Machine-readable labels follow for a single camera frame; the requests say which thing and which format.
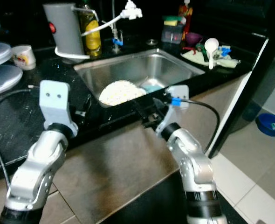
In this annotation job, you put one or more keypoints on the yellow oil bottle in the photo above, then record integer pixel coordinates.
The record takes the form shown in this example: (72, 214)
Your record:
(92, 42)

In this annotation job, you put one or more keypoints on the blue plastic basin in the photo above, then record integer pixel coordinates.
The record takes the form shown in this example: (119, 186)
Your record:
(272, 123)

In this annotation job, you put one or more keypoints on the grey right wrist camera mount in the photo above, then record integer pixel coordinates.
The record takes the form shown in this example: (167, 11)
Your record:
(178, 91)

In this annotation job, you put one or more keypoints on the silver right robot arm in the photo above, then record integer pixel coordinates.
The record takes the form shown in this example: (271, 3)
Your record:
(195, 168)

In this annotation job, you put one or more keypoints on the white tiered plastic rack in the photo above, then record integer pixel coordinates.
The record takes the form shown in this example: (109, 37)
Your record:
(2, 70)

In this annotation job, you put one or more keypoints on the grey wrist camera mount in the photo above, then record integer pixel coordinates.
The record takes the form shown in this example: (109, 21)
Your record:
(178, 91)
(56, 105)

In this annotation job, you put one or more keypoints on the stainless steel sink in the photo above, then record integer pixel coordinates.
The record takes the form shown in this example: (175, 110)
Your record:
(147, 67)

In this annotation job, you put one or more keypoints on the red yellow figurine bottle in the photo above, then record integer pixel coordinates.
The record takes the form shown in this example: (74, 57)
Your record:
(185, 14)

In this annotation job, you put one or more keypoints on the black floor mat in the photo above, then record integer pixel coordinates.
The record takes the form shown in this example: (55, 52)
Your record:
(156, 200)

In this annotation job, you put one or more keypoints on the chrome faucet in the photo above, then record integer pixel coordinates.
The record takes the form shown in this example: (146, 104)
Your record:
(114, 25)

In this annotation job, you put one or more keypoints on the yellow green sponge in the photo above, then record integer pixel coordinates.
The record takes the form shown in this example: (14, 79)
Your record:
(172, 20)

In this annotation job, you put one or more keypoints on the white printed mug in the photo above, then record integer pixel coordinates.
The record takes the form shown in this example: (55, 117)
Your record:
(24, 57)

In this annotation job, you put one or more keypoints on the light blue bowl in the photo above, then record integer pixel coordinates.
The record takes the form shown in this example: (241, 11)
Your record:
(151, 87)

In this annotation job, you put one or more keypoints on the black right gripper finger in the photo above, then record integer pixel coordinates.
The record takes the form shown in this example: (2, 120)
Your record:
(140, 110)
(159, 105)

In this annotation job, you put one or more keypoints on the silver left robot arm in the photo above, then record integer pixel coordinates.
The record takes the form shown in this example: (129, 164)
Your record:
(37, 168)

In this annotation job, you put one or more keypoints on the pale yellow cloth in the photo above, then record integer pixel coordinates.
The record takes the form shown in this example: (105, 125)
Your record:
(230, 63)

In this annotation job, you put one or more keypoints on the grey water filter cylinder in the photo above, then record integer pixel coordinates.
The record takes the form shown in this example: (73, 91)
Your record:
(63, 28)

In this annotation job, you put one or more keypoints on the floral print plate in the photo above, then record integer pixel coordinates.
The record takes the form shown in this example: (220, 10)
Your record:
(121, 92)

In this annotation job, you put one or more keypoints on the round metal drain cap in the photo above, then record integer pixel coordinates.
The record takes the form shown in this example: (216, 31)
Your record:
(151, 42)

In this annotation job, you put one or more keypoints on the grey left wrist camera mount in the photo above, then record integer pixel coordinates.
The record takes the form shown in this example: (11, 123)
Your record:
(56, 105)

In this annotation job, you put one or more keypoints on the blue faucet valve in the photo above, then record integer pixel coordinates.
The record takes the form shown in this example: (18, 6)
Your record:
(116, 42)

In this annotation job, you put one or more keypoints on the small blue utensil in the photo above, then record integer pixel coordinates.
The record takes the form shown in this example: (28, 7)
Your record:
(225, 50)

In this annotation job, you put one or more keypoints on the clear sponge container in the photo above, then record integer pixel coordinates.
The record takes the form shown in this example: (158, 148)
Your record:
(172, 33)

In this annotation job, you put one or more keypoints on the white plastic ladle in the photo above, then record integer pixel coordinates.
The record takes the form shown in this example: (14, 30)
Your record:
(211, 44)

